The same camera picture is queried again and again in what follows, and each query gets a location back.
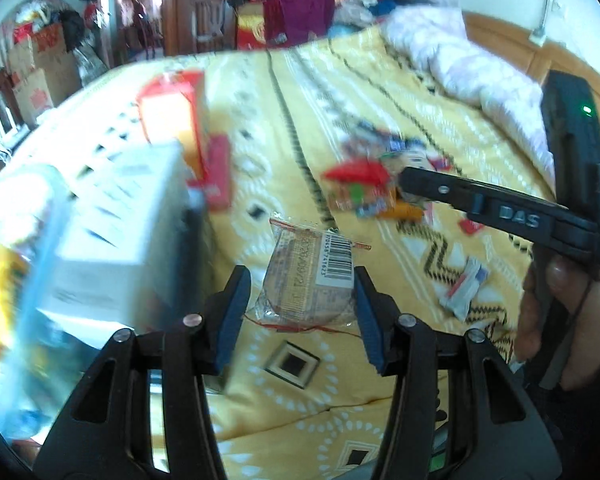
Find wooden headboard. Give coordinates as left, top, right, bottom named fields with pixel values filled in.
left=461, top=9, right=600, bottom=116

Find cardboard box with red print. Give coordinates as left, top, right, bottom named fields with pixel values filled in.
left=7, top=24, right=83, bottom=92
left=11, top=67, right=57, bottom=127

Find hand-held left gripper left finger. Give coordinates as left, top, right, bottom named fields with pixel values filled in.
left=32, top=266, right=252, bottom=480

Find round cake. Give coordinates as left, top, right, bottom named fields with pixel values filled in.
left=244, top=212, right=372, bottom=335

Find pile of snack packets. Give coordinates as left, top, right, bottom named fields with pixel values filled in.
left=321, top=120, right=477, bottom=236

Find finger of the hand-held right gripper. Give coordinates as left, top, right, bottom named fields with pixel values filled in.
left=399, top=165, right=600, bottom=262

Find white power cable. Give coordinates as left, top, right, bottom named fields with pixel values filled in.
left=529, top=0, right=556, bottom=47

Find yellow patterned bedsheet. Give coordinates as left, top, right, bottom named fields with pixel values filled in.
left=10, top=25, right=556, bottom=480

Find pink white quilt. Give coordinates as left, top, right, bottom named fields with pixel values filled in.
left=380, top=6, right=557, bottom=183

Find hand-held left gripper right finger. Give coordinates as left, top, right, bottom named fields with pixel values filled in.
left=354, top=266, right=566, bottom=480

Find wooden chair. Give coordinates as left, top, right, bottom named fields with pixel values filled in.
left=186, top=0, right=243, bottom=55

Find magenta garment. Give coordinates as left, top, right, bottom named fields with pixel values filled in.
left=262, top=0, right=337, bottom=48

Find white blue snack packet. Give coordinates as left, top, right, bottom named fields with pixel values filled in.
left=439, top=256, right=490, bottom=322

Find white carton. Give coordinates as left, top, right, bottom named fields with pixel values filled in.
left=34, top=141, right=193, bottom=323

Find red yellow printed box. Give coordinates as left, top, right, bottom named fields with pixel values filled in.
left=235, top=0, right=268, bottom=51

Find flat red box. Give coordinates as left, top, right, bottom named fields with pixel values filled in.
left=200, top=134, right=234, bottom=212

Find red and orange carton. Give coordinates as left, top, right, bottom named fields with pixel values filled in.
left=136, top=70, right=208, bottom=181

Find person's right hand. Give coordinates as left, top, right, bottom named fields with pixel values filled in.
left=516, top=254, right=600, bottom=392

